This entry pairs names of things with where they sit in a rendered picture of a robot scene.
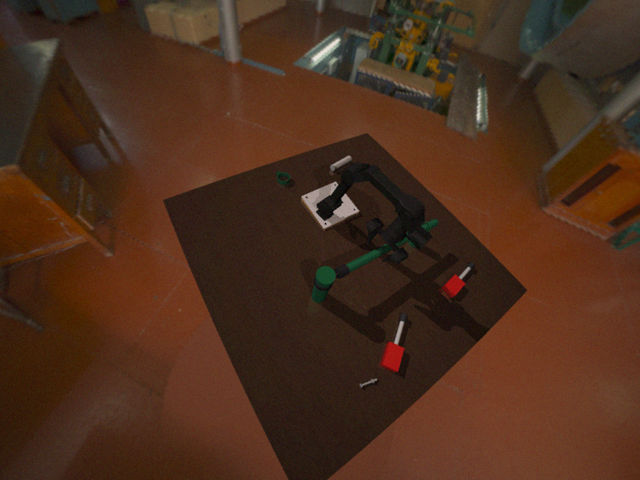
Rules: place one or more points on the small grey bolt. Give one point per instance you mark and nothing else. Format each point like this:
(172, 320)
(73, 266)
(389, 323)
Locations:
(366, 383)

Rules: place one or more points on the white cylinder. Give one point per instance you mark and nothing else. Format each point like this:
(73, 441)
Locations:
(340, 163)

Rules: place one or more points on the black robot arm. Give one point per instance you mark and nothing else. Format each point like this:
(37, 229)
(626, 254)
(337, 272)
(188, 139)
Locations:
(410, 210)

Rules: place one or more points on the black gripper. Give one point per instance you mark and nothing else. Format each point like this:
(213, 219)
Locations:
(390, 236)

